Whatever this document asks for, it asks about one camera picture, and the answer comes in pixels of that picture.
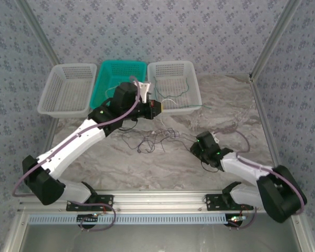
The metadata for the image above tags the aluminium table side rail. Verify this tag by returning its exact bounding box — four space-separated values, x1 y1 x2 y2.
248 75 291 192

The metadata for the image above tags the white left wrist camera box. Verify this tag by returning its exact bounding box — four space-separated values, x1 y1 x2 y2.
139 81 153 103

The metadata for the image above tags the teal perforated plastic basket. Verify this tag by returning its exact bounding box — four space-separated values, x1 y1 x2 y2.
90 60 148 111

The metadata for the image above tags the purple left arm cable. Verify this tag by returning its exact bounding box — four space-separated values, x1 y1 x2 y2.
12 76 117 232

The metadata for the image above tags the aluminium frame post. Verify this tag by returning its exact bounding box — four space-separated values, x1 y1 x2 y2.
15 0 61 66
248 0 304 78

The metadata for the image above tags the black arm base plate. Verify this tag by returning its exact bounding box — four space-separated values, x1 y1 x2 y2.
66 194 114 212
205 193 254 212

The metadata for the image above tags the thin blue cable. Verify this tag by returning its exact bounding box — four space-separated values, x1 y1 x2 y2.
122 130 198 153

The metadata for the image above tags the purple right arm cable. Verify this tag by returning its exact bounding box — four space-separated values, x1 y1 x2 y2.
214 128 307 229

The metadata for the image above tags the aluminium lower frame leg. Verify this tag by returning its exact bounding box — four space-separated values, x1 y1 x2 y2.
290 214 315 252
1 212 29 252

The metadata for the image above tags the long green cable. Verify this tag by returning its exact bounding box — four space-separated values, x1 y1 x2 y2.
152 76 193 100

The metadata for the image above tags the white perforated plastic basket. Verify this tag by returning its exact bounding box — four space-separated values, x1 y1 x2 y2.
37 62 98 119
146 60 202 116

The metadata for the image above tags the black controller board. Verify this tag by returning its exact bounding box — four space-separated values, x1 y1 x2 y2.
227 214 246 229
77 214 99 229

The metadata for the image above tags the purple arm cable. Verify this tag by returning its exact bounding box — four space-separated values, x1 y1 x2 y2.
12 76 117 232
214 128 307 229

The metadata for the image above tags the white slotted cable duct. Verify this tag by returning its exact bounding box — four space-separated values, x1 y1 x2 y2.
28 214 228 225

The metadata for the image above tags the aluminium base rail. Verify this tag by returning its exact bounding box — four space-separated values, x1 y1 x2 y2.
17 191 305 214

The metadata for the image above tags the grey metal panel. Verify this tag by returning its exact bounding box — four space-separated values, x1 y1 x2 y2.
20 224 302 252

